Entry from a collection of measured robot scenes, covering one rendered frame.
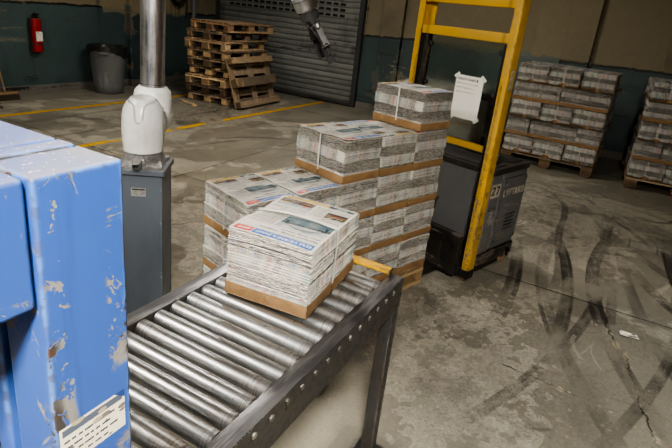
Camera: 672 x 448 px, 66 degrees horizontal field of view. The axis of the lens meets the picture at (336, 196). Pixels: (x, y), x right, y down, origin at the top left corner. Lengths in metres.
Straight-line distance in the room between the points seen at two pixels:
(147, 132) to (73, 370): 1.75
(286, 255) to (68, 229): 1.14
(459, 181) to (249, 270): 2.39
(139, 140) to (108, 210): 1.75
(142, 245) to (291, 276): 0.94
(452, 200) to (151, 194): 2.26
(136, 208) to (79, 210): 1.85
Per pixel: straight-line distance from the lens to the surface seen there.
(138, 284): 2.42
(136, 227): 2.30
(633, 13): 8.82
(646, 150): 7.22
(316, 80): 10.27
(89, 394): 0.50
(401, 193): 3.09
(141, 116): 2.17
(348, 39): 9.89
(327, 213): 1.75
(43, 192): 0.40
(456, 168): 3.76
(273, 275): 1.58
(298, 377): 1.39
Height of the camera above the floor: 1.67
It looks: 20 degrees down
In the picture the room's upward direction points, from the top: 6 degrees clockwise
